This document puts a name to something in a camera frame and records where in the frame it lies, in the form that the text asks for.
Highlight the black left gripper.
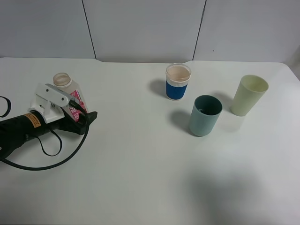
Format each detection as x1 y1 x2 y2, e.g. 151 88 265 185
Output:
0 111 98 152

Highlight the clear plastic drink bottle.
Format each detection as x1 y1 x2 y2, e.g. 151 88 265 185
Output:
53 73 89 122

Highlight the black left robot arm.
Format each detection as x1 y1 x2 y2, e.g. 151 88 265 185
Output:
0 111 86 159

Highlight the blue sleeved glass cup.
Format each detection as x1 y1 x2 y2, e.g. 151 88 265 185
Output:
165 63 191 101

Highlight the teal plastic cup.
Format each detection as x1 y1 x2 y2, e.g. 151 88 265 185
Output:
189 95 223 137

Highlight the pale green plastic cup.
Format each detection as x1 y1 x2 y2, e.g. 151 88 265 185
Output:
230 75 269 117

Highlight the black camera cable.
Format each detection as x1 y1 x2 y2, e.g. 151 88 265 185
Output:
0 96 91 171

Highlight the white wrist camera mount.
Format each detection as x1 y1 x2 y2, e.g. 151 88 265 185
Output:
28 83 75 124

